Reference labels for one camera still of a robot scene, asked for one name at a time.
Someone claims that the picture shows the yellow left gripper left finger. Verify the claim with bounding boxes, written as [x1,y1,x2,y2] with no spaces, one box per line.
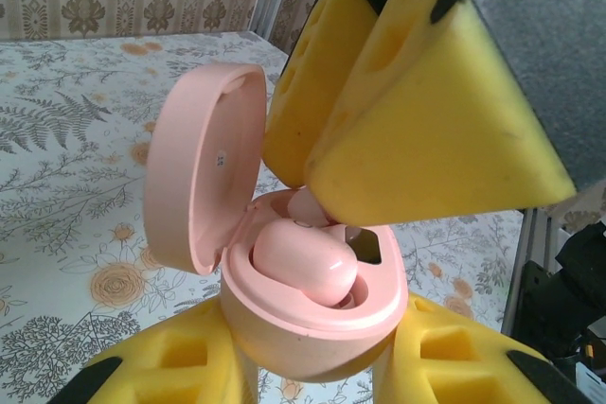
[80,299,260,404]

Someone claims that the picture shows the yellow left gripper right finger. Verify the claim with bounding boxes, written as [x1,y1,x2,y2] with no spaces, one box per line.
[378,290,591,404]

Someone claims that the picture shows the pink wireless earbud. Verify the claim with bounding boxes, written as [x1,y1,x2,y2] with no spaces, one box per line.
[286,188,338,229]
[250,221,359,308]

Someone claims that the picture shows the pink earbud charging case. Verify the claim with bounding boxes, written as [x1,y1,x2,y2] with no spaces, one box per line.
[141,62,409,382]

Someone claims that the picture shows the wide aluminium base rail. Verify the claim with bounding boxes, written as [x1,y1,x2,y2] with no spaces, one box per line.
[500,207,540,330]

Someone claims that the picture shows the pale slotted cable duct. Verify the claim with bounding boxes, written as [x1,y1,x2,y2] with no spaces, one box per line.
[575,365,606,403]

